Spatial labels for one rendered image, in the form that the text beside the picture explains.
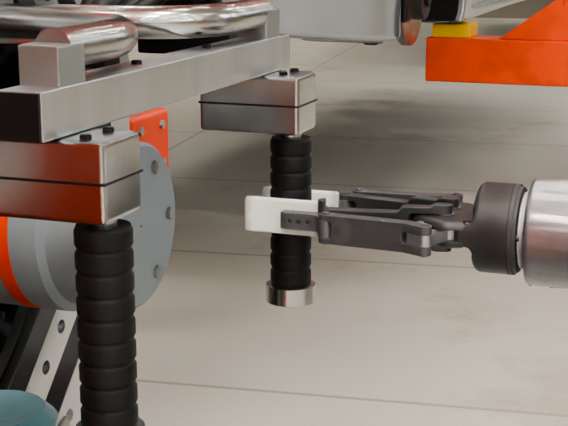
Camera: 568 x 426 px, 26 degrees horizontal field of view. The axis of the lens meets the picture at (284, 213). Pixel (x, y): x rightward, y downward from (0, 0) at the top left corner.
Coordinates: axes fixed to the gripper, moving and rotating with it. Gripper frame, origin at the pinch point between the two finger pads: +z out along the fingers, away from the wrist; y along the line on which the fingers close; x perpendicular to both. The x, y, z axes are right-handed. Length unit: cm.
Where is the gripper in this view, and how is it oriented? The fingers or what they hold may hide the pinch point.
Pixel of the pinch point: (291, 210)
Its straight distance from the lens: 107.3
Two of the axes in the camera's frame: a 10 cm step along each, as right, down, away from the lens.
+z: -9.4, -0.8, 3.3
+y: 3.4, -2.1, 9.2
